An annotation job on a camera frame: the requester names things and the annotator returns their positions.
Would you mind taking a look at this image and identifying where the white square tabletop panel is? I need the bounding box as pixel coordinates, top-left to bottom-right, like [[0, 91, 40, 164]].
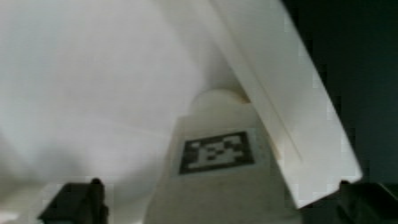
[[0, 0, 361, 224]]

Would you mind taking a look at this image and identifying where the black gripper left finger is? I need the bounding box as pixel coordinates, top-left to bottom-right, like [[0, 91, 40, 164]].
[[38, 178, 109, 224]]

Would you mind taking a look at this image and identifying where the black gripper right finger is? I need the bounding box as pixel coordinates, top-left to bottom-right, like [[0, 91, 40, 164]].
[[301, 182, 398, 224]]

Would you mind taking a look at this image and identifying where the white leg with tag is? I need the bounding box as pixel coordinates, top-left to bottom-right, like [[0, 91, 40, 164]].
[[145, 89, 303, 224]]

